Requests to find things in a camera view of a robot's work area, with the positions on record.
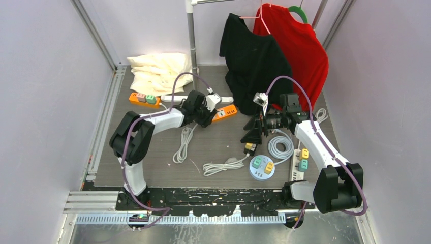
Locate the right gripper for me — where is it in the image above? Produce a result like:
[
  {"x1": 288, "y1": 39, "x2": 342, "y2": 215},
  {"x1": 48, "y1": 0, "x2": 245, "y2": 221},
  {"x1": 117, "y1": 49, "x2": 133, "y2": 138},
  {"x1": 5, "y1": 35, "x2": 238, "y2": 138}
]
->
[{"x1": 241, "y1": 103, "x2": 287, "y2": 144}]

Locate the yellow usb charger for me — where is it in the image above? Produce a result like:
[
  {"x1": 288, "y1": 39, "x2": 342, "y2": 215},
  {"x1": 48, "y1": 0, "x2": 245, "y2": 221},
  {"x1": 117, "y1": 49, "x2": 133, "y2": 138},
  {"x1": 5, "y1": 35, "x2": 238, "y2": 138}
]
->
[{"x1": 244, "y1": 143, "x2": 255, "y2": 150}]

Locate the black power strip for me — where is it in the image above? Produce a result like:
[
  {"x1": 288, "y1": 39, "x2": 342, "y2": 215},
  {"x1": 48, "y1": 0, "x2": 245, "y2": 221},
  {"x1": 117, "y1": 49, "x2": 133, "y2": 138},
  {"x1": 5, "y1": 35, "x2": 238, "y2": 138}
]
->
[{"x1": 243, "y1": 142, "x2": 260, "y2": 157}]

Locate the orange power strip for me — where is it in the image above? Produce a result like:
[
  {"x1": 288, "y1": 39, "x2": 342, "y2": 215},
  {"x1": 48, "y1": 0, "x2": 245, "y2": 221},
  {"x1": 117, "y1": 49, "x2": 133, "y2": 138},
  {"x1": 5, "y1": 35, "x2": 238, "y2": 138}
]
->
[
  {"x1": 212, "y1": 104, "x2": 237, "y2": 122},
  {"x1": 129, "y1": 93, "x2": 160, "y2": 108}
]

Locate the round blue power strip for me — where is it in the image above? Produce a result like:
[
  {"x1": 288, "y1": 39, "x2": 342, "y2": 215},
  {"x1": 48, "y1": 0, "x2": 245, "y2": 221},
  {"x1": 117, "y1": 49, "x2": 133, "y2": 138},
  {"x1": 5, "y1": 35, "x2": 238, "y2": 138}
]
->
[{"x1": 249, "y1": 155, "x2": 275, "y2": 181}]

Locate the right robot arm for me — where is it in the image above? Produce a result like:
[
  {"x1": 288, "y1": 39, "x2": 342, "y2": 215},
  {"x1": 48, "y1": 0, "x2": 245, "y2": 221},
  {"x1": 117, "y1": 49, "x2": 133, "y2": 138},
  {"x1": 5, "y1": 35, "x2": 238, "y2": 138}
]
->
[{"x1": 241, "y1": 93, "x2": 367, "y2": 214}]

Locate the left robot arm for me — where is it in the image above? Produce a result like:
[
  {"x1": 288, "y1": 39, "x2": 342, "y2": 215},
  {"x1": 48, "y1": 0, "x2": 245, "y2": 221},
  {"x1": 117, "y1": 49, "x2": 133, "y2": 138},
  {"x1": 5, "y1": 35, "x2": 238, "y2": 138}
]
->
[{"x1": 109, "y1": 90, "x2": 222, "y2": 210}]

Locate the cream folded cloth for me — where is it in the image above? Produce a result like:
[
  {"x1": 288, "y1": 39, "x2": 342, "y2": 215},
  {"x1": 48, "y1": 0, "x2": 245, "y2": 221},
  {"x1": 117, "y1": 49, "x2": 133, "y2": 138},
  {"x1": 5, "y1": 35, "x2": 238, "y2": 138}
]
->
[{"x1": 127, "y1": 52, "x2": 193, "y2": 97}]

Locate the pink charger on far strip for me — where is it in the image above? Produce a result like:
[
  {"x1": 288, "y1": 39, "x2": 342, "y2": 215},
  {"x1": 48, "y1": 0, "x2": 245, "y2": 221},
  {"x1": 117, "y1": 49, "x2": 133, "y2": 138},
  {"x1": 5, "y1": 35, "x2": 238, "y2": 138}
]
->
[{"x1": 136, "y1": 93, "x2": 146, "y2": 103}]

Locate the yellow charger on white strip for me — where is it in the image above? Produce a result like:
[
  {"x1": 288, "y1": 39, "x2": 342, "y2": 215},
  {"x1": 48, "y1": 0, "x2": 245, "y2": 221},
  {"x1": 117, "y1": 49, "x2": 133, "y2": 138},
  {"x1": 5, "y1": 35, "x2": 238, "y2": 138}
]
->
[{"x1": 299, "y1": 148, "x2": 309, "y2": 160}]

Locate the teal charger on white strip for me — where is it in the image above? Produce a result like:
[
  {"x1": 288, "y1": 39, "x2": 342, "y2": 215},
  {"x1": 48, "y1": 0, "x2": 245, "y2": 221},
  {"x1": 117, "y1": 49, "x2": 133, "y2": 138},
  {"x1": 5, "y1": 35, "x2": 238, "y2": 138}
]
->
[{"x1": 298, "y1": 160, "x2": 309, "y2": 172}]

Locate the white usb power strip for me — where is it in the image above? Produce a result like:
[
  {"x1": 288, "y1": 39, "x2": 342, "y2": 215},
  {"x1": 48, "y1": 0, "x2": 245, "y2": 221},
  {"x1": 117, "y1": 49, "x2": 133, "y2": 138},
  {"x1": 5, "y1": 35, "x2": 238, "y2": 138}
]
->
[{"x1": 289, "y1": 148, "x2": 310, "y2": 181}]

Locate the black t-shirt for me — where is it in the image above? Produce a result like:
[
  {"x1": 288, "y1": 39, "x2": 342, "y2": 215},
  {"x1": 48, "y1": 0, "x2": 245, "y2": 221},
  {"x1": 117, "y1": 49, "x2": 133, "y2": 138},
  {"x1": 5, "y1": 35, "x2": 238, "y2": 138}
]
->
[{"x1": 219, "y1": 13, "x2": 293, "y2": 115}]

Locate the red t-shirt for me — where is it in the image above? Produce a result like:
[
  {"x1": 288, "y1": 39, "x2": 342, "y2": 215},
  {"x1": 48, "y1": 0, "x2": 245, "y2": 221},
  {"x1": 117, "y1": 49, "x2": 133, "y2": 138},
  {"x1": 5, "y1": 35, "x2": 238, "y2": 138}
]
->
[{"x1": 253, "y1": 3, "x2": 329, "y2": 108}]

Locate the white clothes rack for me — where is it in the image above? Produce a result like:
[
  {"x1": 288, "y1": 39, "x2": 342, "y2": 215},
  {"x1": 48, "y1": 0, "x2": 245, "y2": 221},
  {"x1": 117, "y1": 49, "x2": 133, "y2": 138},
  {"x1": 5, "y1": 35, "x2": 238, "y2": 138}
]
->
[{"x1": 161, "y1": 0, "x2": 233, "y2": 104}]

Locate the pink hanger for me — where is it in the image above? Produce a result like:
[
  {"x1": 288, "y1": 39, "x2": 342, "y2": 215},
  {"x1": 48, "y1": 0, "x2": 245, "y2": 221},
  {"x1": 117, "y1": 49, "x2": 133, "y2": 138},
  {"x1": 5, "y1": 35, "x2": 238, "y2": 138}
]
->
[{"x1": 240, "y1": 1, "x2": 271, "y2": 35}]

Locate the green hanger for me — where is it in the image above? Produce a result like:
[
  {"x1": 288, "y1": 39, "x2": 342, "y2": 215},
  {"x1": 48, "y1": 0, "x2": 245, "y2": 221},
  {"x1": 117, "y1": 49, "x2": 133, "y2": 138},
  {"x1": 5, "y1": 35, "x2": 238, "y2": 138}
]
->
[{"x1": 288, "y1": 0, "x2": 309, "y2": 24}]

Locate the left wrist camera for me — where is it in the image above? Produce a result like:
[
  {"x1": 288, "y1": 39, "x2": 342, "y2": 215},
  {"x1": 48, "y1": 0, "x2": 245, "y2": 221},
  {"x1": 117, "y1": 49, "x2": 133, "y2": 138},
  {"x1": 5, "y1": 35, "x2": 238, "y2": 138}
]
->
[{"x1": 205, "y1": 93, "x2": 222, "y2": 112}]

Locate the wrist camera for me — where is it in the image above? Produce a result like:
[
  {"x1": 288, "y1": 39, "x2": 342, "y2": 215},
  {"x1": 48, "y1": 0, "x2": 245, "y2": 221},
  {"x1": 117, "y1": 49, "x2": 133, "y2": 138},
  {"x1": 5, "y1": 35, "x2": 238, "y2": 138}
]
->
[
  {"x1": 205, "y1": 93, "x2": 222, "y2": 112},
  {"x1": 253, "y1": 93, "x2": 268, "y2": 117}
]

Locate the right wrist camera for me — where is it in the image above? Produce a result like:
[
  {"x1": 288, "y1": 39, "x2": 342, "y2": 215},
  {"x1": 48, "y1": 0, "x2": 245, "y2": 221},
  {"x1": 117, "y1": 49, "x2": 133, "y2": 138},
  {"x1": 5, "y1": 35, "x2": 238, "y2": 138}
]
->
[{"x1": 253, "y1": 93, "x2": 268, "y2": 117}]

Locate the white cable of black strip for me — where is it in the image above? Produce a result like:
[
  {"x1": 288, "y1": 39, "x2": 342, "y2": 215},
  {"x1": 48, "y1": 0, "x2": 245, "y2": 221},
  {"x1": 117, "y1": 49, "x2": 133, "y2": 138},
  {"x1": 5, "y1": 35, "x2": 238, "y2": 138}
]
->
[{"x1": 202, "y1": 153, "x2": 250, "y2": 177}]

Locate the coiled grey round cable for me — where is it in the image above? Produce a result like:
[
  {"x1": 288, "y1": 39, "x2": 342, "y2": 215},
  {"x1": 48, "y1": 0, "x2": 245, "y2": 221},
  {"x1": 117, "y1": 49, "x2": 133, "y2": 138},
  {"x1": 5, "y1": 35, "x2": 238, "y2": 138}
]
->
[{"x1": 267, "y1": 129, "x2": 295, "y2": 166}]

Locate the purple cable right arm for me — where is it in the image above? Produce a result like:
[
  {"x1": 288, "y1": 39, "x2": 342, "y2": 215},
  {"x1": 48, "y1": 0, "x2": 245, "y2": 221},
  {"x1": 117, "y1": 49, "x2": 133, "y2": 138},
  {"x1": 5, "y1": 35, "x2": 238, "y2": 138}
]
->
[{"x1": 265, "y1": 75, "x2": 368, "y2": 230}]

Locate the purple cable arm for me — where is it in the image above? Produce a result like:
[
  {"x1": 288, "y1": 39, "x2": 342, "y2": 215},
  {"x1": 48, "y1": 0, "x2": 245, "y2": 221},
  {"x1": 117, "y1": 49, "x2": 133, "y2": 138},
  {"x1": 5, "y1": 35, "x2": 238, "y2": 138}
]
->
[
  {"x1": 265, "y1": 75, "x2": 368, "y2": 230},
  {"x1": 120, "y1": 72, "x2": 214, "y2": 230}
]

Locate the white cable bundle right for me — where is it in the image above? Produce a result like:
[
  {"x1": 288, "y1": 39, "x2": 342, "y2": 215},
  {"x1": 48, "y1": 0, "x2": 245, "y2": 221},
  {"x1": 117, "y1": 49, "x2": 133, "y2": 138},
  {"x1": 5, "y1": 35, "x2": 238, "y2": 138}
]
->
[{"x1": 297, "y1": 108, "x2": 328, "y2": 150}]

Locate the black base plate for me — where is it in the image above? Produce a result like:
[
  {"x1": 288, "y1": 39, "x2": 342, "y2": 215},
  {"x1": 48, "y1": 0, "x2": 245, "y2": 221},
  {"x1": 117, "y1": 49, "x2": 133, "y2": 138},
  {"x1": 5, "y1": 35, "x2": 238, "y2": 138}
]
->
[{"x1": 115, "y1": 188, "x2": 315, "y2": 227}]

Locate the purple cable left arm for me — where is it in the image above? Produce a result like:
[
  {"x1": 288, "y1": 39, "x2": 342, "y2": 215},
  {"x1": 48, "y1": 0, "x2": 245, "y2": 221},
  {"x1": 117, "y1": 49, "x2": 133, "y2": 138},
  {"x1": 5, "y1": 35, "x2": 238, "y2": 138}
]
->
[{"x1": 120, "y1": 72, "x2": 214, "y2": 230}]

